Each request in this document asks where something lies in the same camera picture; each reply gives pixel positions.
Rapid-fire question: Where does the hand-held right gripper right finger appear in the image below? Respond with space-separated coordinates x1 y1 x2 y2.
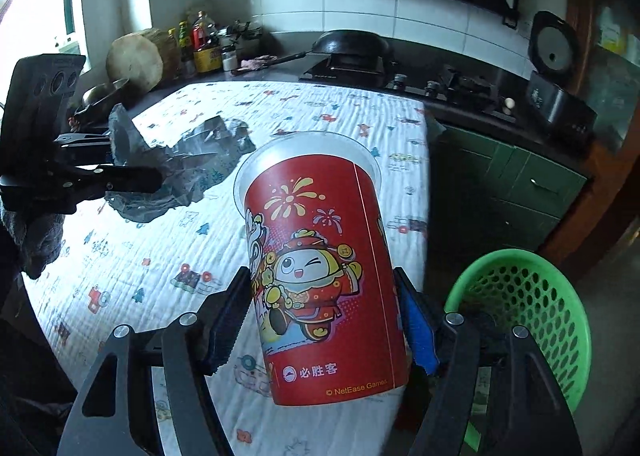
392 266 583 456

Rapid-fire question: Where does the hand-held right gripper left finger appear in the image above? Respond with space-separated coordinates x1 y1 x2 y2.
57 266 251 456

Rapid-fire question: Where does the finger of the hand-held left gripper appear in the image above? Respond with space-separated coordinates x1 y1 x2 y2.
65 164 164 198
52 133 118 159

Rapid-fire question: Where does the grey plastic bag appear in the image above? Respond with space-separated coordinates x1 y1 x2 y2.
105 104 256 223

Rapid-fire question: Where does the green plastic basket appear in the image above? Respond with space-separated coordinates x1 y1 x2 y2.
444 249 592 456

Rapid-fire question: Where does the red printed paper cup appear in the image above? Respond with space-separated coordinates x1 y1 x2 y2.
233 131 412 407

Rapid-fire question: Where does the metal frying pan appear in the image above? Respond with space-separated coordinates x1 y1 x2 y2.
75 79 132 118

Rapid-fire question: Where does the kitchen window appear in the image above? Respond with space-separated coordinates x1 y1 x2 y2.
0 0 83 72

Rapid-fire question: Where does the round wooden chopping block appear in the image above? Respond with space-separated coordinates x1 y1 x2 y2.
106 28 173 94

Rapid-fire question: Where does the green sauce bottle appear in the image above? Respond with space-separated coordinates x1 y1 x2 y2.
176 21 195 62

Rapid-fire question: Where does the yellow label oil bottle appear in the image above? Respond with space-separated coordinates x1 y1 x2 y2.
192 11 223 74

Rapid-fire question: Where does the green kitchen cabinet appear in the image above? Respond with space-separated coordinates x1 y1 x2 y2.
430 123 593 262

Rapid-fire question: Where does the pink dishcloth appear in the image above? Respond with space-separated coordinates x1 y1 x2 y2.
239 54 282 72

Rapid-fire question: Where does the printed white tablecloth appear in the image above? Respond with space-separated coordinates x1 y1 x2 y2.
22 81 431 456

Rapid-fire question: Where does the black gas stove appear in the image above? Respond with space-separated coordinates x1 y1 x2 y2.
299 59 518 124

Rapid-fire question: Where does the black wok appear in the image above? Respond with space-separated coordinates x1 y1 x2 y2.
267 29 397 73

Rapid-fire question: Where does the black rice cooker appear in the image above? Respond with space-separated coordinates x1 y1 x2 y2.
525 10 599 144

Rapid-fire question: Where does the wooden door frame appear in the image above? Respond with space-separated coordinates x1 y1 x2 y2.
565 0 640 282

